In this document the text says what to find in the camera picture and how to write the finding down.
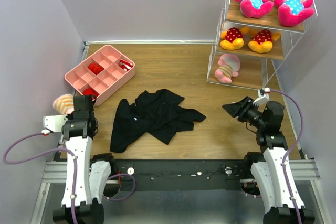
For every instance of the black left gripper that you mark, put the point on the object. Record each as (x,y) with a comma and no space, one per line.
(70,116)

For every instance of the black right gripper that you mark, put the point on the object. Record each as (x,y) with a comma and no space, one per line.
(243,108)

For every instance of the pink plush striped hat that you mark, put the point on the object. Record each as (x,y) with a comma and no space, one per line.
(64,104)

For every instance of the yellow plush red dotted dress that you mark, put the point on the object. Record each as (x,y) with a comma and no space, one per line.
(262,41)

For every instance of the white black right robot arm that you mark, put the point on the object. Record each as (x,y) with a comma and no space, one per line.
(270,167)

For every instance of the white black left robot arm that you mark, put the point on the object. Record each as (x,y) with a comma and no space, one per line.
(86,177)

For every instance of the red cloth ball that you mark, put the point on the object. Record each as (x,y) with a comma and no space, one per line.
(90,91)
(95,68)

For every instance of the pink divided organizer box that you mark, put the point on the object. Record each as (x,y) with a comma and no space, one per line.
(108,81)

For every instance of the black t-shirt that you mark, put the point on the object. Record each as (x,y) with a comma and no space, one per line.
(158,114)

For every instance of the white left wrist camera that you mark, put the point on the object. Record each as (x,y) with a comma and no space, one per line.
(54,123)

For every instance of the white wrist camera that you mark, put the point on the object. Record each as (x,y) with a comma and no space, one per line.
(54,123)
(263,97)

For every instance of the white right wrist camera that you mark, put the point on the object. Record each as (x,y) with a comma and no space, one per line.
(263,97)

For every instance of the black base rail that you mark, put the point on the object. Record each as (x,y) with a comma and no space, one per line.
(183,174)

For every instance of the white wire wooden shelf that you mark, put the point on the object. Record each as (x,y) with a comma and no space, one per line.
(254,67)

